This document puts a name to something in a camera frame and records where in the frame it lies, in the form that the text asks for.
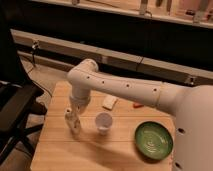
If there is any small white bottle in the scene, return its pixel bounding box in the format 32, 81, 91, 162
65, 108, 81, 134

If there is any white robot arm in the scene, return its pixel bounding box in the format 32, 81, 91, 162
67, 59, 213, 171

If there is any white paper cup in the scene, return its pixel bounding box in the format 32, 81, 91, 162
95, 112, 113, 135

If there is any white sponge block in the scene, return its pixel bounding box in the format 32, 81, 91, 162
102, 95, 118, 110

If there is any wooden table board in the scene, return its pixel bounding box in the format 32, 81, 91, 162
31, 82, 174, 171

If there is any black chair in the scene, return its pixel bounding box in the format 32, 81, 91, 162
0, 26, 47, 165

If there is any orange sausage toy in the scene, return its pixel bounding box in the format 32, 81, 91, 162
133, 103, 144, 108

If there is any green ceramic plate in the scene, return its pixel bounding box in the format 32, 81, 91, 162
134, 121, 173, 160

